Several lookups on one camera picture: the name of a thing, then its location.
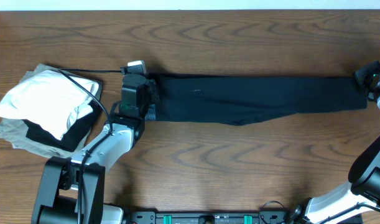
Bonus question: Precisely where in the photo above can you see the black leggings with red waistband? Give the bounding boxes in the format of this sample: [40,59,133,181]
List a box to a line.
[146,73,367,126]

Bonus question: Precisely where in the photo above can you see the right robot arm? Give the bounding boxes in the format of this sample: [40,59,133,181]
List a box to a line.
[285,61,380,224]

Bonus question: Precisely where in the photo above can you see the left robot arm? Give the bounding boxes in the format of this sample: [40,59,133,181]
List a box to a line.
[31,73,157,223]

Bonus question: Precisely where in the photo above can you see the black folded garment in pile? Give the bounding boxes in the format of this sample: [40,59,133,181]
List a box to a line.
[23,101,101,152]

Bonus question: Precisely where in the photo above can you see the beige folded garment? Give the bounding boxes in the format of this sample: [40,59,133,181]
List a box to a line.
[0,63,103,158]

